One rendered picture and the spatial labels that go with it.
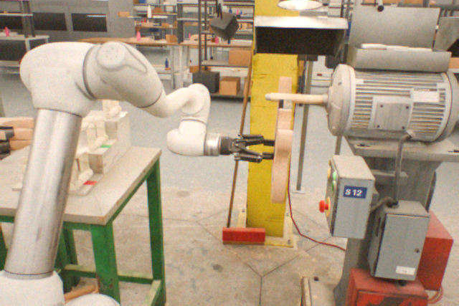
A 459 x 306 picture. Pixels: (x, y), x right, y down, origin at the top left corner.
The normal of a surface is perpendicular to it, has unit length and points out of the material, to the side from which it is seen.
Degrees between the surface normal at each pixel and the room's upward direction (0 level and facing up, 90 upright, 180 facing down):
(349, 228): 90
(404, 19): 90
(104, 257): 90
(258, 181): 90
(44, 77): 66
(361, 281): 0
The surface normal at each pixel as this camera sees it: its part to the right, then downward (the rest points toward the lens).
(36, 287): 0.63, -0.61
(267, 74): -0.13, 0.33
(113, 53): 0.01, -0.30
